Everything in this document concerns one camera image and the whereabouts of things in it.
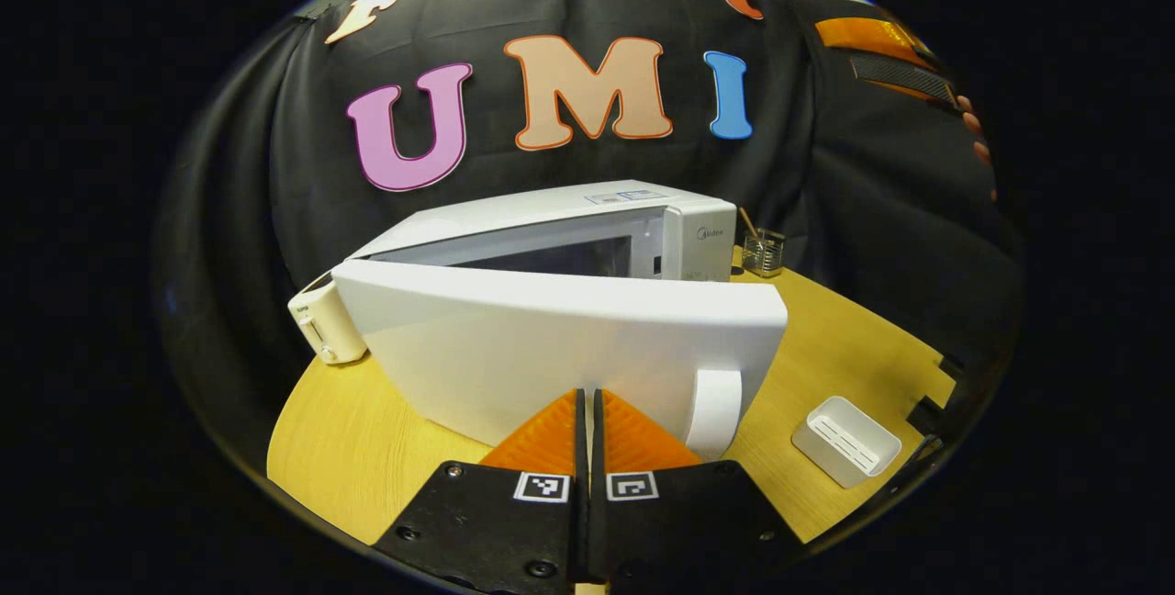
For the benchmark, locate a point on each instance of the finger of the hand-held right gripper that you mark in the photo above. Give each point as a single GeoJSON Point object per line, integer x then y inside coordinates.
{"type": "Point", "coordinates": [904, 79]}
{"type": "Point", "coordinates": [872, 37]}

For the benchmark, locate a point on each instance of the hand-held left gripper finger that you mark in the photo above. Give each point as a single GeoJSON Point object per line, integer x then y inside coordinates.
{"type": "Point", "coordinates": [597, 503]}
{"type": "Point", "coordinates": [580, 503]}

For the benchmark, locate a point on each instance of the white microwave oven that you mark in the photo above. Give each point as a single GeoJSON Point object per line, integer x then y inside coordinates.
{"type": "Point", "coordinates": [551, 347]}

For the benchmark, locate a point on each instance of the wooden stick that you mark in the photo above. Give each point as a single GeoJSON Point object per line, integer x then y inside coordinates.
{"type": "Point", "coordinates": [749, 223]}

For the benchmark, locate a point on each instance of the metal mesh utensil holder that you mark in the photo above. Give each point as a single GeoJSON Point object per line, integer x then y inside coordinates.
{"type": "Point", "coordinates": [765, 255]}

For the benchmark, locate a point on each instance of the white rectangular tray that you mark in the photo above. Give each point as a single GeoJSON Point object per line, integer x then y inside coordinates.
{"type": "Point", "coordinates": [844, 439]}

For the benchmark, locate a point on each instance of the white toaster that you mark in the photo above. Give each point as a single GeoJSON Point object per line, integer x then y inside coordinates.
{"type": "Point", "coordinates": [321, 324]}

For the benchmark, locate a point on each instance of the black backdrop cloth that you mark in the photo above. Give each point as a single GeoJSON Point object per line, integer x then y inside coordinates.
{"type": "Point", "coordinates": [275, 163]}

